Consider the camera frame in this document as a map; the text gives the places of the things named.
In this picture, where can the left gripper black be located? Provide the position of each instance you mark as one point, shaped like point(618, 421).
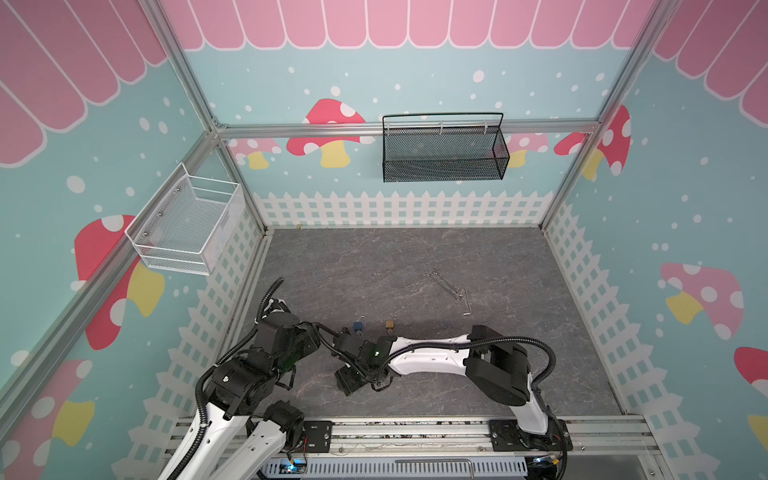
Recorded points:
point(309, 338)

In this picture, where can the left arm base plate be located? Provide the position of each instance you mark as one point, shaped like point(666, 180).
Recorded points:
point(317, 436)

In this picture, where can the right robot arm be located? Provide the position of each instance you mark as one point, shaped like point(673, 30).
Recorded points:
point(507, 369)

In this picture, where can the white wire mesh basket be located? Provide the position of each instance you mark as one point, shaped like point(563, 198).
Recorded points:
point(185, 227)

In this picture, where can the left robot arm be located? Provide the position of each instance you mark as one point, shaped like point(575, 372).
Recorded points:
point(223, 440)

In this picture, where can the silver combination wrench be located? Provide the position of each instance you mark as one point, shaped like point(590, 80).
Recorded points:
point(449, 285)
point(445, 287)

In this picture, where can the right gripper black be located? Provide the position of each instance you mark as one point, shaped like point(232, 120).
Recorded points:
point(352, 372)

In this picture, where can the hex allen key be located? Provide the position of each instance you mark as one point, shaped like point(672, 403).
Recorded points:
point(467, 302)

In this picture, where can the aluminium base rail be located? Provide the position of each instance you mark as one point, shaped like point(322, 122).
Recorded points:
point(440, 446)

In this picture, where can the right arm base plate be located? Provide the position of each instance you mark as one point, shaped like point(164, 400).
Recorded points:
point(507, 436)

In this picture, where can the black wire mesh basket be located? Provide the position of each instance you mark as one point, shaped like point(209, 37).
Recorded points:
point(435, 147)

